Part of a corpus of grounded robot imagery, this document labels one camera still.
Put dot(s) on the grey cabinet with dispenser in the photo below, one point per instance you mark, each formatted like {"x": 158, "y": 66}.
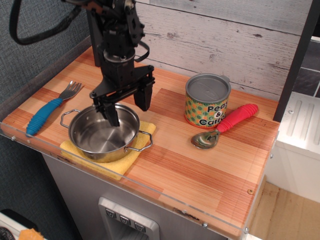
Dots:
{"x": 105, "y": 209}

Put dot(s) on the clear acrylic edge guard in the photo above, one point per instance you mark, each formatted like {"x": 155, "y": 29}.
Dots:
{"x": 216, "y": 224}

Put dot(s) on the dark left vertical post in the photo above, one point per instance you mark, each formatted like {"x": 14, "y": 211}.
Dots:
{"x": 96, "y": 25}

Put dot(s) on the orange black object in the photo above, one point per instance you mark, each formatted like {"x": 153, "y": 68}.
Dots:
{"x": 14, "y": 226}

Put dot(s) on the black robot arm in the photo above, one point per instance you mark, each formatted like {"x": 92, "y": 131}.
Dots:
{"x": 117, "y": 42}

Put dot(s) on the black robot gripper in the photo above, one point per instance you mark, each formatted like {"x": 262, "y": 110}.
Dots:
{"x": 121, "y": 79}

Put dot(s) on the blue handled metal fork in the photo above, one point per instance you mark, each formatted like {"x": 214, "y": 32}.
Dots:
{"x": 40, "y": 117}

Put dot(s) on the red handled metal spoon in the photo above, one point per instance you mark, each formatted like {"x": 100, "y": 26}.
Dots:
{"x": 209, "y": 139}

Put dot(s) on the white toy sink unit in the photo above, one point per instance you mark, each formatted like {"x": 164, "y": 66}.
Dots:
{"x": 294, "y": 162}

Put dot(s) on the peas and carrots can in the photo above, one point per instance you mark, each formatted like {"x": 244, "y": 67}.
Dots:
{"x": 206, "y": 100}

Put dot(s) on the stainless steel pot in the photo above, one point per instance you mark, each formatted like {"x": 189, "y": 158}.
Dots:
{"x": 94, "y": 136}

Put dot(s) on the yellow folded cloth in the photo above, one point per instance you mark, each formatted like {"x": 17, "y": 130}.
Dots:
{"x": 127, "y": 160}

